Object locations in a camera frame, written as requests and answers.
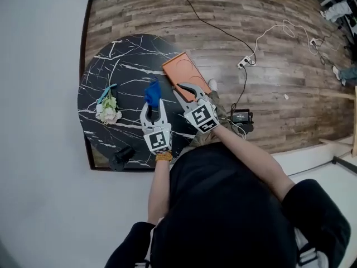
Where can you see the person's right forearm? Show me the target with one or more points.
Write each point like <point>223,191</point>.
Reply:
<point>251,160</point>

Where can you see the white power strip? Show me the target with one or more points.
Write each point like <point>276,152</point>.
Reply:
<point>243,62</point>

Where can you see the white paper scrap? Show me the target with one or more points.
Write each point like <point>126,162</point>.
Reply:
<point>287,96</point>

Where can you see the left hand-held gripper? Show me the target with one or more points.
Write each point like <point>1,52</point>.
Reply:
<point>157,139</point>

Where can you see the black shaker bottle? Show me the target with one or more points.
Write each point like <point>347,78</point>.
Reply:
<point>121,158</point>

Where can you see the orange plastic box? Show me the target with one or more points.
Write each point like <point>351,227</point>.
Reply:
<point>184,68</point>

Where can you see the blue cloth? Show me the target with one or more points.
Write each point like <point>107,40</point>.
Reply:
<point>153,93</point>

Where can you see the person's left forearm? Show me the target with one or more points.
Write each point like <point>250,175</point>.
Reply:
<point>159,191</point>

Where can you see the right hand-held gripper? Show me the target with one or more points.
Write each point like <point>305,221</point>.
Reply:
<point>202,117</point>

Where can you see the wooden bench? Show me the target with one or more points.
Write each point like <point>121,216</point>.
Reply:
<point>354,121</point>

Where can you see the person's camouflage trousers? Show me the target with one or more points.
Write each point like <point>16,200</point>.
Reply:
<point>222,113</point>

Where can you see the black device with screen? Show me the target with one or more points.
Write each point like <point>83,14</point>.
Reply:
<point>242,117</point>

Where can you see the person's black shirt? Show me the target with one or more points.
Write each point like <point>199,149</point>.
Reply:
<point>223,214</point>

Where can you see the white flower bouquet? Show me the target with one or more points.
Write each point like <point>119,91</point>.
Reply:
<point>108,110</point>

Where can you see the small white socket block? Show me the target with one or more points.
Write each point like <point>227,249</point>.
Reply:
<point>314,41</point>

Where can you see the person's right white shoe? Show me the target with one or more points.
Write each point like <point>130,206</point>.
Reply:
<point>212,84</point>

